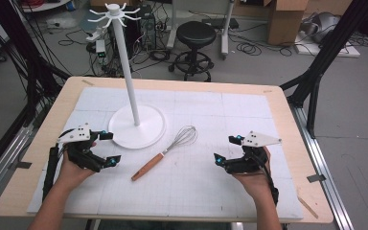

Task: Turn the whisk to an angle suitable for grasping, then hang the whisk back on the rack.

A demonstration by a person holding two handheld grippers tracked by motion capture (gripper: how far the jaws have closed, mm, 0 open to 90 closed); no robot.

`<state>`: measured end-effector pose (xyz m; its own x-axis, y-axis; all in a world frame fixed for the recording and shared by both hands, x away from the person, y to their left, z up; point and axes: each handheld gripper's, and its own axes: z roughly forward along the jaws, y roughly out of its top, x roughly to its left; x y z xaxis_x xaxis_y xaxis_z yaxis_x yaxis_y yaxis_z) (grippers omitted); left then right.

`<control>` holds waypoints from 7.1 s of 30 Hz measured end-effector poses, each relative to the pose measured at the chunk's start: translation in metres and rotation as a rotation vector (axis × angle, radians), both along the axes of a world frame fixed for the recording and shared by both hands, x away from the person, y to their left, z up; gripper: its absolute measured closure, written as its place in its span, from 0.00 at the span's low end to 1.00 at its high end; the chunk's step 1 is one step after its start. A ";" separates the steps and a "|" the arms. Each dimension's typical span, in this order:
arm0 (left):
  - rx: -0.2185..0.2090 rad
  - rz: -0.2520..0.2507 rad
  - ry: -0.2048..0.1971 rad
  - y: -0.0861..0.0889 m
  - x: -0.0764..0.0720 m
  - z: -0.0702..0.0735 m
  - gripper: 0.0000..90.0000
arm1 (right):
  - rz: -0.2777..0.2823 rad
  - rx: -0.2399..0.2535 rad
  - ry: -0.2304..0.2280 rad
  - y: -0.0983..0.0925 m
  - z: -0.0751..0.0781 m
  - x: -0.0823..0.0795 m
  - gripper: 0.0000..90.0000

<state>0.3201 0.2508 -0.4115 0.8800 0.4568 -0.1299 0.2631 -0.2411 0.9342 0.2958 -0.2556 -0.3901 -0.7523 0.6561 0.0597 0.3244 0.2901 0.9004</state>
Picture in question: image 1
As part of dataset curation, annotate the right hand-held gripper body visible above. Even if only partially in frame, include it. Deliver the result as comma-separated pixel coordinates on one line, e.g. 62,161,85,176
223,129,283,175

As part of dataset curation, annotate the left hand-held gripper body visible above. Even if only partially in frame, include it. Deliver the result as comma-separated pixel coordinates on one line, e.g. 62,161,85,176
57,123,110,173

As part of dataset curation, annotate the wire whisk with wooden handle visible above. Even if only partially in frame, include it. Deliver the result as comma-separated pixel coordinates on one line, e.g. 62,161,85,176
130,125,199,182

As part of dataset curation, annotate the white hook stand rack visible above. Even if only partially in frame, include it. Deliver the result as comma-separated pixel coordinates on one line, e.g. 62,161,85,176
87,2,168,150

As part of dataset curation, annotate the person's right hand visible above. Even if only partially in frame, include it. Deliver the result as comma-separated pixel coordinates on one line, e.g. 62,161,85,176
232,146,273,201

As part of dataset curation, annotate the person's left hand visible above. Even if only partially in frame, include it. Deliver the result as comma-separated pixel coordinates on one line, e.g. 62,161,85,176
55,142,98,194

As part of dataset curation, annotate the white grid mat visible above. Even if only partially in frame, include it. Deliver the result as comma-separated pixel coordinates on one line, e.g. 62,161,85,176
27,86,305,221

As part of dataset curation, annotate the light wooden table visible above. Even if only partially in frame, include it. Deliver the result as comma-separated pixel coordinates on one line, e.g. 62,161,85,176
0,75,335,225

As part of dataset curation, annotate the grey tape piece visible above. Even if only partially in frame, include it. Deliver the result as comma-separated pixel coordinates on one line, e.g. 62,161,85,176
306,173,328,184
7,160,34,171

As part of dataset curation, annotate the white power adapter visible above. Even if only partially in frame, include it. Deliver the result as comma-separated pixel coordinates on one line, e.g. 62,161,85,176
95,39,108,66

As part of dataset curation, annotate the white stand leg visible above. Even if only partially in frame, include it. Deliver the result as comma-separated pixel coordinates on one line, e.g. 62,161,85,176
219,0,237,61
166,0,179,51

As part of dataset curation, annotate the black round stool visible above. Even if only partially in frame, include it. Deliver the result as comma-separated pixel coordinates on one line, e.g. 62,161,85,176
168,20,218,83

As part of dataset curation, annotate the black computer tower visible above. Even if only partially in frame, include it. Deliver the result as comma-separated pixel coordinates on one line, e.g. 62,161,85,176
130,4,158,52

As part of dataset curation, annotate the flat black device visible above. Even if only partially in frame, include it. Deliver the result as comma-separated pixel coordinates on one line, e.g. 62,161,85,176
200,16,241,31

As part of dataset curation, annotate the cardboard box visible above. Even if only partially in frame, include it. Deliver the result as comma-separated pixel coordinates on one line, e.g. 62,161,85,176
265,0,310,46

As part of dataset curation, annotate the white floor board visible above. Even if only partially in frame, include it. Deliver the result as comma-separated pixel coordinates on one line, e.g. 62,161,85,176
292,30,362,59

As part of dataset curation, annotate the black sleeved gripper cable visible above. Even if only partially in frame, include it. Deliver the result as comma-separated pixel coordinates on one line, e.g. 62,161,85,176
41,143,60,203
250,152,281,207

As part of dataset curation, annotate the aluminium rail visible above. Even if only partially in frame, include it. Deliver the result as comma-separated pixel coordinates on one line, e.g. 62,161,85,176
287,103,355,230
0,123,35,210

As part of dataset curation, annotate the coiled black cable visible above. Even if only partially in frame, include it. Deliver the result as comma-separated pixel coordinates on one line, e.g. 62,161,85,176
235,40,265,58

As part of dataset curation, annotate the black metal frame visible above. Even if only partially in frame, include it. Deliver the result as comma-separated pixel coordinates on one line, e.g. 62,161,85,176
279,0,368,140
0,0,72,185

